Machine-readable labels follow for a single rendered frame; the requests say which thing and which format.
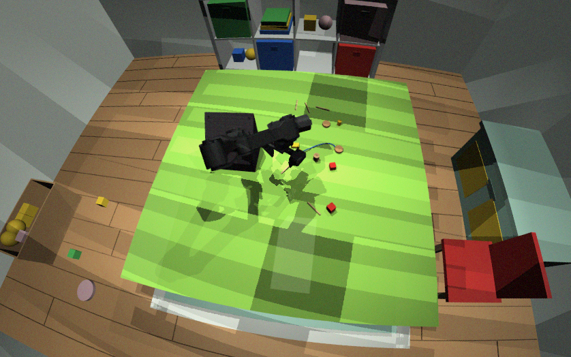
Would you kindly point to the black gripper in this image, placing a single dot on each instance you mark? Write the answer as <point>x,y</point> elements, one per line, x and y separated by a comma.
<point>296,156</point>

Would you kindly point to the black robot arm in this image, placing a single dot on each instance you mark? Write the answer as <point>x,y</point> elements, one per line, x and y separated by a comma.
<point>215,151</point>

